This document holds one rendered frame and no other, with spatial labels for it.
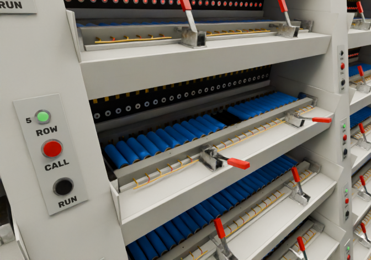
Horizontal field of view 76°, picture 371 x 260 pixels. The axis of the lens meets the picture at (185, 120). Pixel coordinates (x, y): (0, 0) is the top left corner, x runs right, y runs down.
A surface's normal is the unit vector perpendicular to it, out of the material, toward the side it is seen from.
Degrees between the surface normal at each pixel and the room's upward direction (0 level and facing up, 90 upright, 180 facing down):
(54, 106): 90
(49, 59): 90
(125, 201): 21
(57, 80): 90
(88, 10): 111
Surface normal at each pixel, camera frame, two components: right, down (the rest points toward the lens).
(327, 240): 0.05, -0.88
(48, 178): 0.59, 0.07
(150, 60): 0.61, 0.40
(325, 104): -0.80, 0.25
